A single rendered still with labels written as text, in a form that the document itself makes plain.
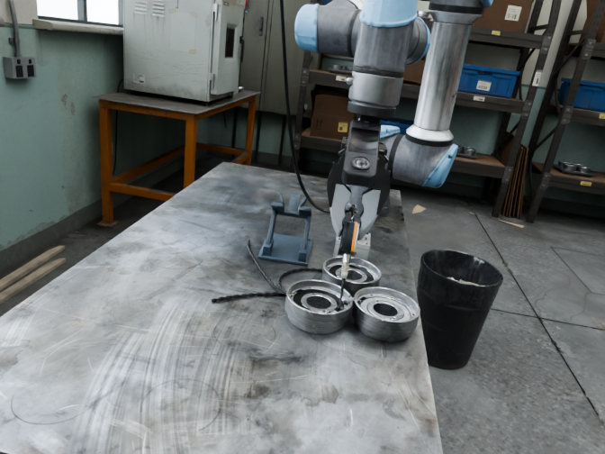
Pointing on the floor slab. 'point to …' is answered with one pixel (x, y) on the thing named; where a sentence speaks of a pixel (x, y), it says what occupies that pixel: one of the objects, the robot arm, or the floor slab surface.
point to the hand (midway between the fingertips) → (349, 232)
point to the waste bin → (454, 304)
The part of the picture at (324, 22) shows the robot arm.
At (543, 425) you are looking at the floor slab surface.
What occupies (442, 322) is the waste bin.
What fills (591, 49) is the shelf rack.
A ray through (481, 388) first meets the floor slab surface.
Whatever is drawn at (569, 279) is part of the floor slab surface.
